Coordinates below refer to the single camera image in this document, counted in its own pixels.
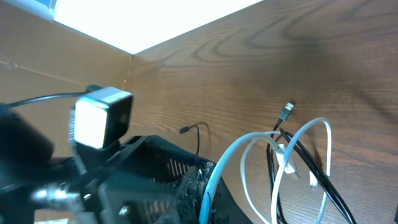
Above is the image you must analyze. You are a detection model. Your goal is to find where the white USB cable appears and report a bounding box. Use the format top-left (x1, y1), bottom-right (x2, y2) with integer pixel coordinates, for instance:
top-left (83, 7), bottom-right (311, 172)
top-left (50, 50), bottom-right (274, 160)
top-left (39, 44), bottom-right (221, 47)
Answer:
top-left (198, 117), bottom-right (333, 224)

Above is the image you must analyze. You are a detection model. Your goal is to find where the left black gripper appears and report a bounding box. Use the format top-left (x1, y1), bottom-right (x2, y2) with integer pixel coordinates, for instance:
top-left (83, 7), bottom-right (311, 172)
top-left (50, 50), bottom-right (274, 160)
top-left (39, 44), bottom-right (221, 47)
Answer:
top-left (76, 136), bottom-right (251, 224)

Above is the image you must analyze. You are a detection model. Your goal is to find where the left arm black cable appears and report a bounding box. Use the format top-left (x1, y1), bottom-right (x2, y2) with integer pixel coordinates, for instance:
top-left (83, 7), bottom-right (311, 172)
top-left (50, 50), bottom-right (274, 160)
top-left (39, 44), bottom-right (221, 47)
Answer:
top-left (4, 84), bottom-right (103, 110)

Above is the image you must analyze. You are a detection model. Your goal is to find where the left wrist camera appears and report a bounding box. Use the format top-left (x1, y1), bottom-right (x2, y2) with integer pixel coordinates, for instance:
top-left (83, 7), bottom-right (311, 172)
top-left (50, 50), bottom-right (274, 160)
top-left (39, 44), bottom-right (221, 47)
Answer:
top-left (73, 86), bottom-right (134, 151)

